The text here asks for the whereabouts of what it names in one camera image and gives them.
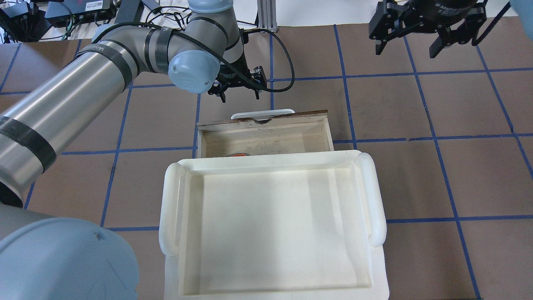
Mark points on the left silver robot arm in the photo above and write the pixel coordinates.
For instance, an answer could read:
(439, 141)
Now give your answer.
(63, 258)

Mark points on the grey orange-handled scissors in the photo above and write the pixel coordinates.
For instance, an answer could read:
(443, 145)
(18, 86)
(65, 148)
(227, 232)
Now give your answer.
(238, 154)

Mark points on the wooden drawer with white handle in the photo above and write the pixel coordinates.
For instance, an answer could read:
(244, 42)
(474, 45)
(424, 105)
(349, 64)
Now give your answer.
(266, 133)

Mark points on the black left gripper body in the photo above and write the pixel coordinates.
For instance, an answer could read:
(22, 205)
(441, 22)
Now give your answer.
(236, 76)

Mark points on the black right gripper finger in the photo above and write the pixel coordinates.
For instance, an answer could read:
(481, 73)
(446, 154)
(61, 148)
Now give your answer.
(379, 46)
(446, 37)

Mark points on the white plastic tray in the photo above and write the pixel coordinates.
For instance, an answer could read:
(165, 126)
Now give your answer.
(303, 226)

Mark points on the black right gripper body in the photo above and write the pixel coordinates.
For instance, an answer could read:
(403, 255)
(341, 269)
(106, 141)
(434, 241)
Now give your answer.
(433, 14)

